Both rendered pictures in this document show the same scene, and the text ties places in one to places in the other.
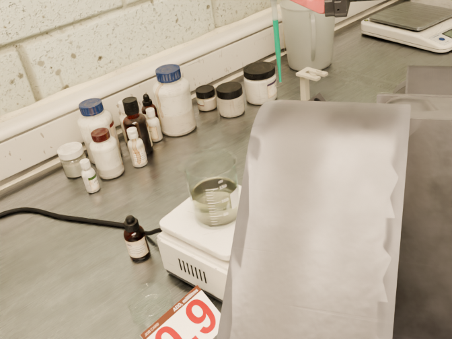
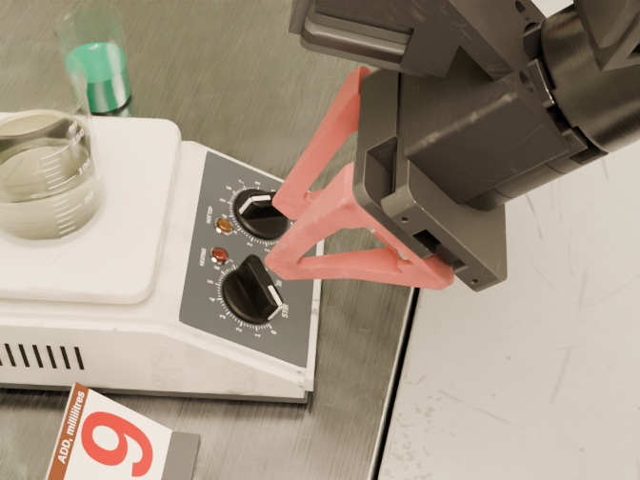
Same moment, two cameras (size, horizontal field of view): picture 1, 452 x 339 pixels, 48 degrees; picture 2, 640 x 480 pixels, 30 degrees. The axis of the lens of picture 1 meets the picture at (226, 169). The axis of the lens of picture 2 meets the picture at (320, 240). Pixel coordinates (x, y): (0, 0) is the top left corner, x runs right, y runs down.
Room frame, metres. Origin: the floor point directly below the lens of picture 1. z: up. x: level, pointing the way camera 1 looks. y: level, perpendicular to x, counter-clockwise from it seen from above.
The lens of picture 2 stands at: (0.11, 0.17, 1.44)
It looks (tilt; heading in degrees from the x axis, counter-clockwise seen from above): 50 degrees down; 320
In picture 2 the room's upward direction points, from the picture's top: straight up
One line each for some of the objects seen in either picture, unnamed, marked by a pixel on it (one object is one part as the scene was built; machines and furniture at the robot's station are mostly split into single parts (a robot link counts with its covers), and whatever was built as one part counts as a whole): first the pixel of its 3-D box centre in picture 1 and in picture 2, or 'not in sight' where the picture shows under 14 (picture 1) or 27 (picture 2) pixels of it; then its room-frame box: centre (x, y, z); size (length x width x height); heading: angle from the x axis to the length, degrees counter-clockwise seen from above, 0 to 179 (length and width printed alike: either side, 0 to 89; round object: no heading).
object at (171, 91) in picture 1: (173, 99); not in sight; (0.91, 0.08, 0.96); 0.07 x 0.07 x 0.13
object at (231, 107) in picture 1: (230, 99); not in sight; (0.95, -0.03, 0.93); 0.05 x 0.05 x 0.06
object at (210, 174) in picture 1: (212, 191); (29, 154); (0.50, 0.02, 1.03); 0.07 x 0.06 x 0.08; 96
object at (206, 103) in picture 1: (206, 97); not in sight; (0.99, 0.02, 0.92); 0.04 x 0.04 x 0.04
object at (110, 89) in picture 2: not in sight; (94, 59); (0.64, -0.09, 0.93); 0.04 x 0.04 x 0.06
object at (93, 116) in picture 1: (98, 130); not in sight; (0.84, 0.22, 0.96); 0.06 x 0.06 x 0.11
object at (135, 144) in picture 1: (136, 146); not in sight; (0.80, 0.15, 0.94); 0.03 x 0.03 x 0.07
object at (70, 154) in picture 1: (73, 160); not in sight; (0.80, 0.27, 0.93); 0.05 x 0.05 x 0.05
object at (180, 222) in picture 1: (221, 214); (51, 201); (0.50, 0.01, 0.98); 0.12 x 0.12 x 0.01; 46
